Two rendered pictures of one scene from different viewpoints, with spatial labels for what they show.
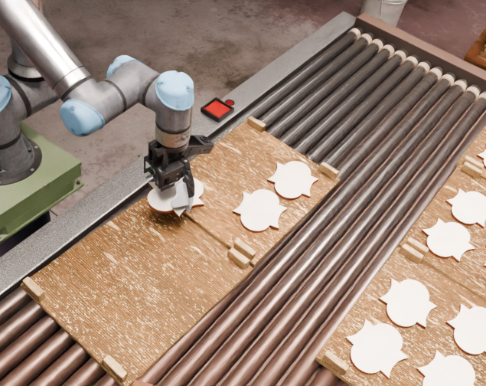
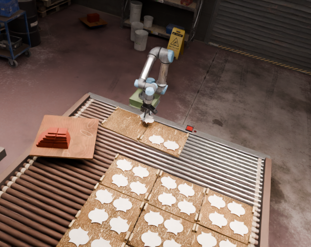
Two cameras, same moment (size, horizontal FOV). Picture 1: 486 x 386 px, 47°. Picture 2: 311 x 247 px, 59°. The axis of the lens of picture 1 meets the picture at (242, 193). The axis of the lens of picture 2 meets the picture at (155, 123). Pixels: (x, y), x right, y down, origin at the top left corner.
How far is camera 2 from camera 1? 2.09 m
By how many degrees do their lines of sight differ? 51
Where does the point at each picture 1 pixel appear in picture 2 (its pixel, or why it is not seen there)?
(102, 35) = (254, 132)
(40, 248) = (128, 109)
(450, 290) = (149, 183)
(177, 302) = (123, 129)
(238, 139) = (179, 133)
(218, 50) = (280, 166)
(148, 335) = (113, 126)
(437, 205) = (181, 181)
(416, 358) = (124, 174)
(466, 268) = (159, 187)
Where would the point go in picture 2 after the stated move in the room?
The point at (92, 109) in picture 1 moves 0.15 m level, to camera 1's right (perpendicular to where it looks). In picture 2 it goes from (137, 82) to (139, 91)
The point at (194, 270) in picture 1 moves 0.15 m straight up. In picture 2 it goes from (132, 131) to (133, 119)
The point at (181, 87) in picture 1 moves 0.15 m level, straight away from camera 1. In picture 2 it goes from (148, 89) to (163, 88)
